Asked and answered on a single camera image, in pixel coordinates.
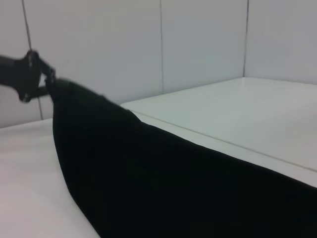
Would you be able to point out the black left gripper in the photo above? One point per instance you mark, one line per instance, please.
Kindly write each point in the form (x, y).
(19, 74)

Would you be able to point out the black shirt with FREE print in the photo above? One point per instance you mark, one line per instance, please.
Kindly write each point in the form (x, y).
(173, 186)

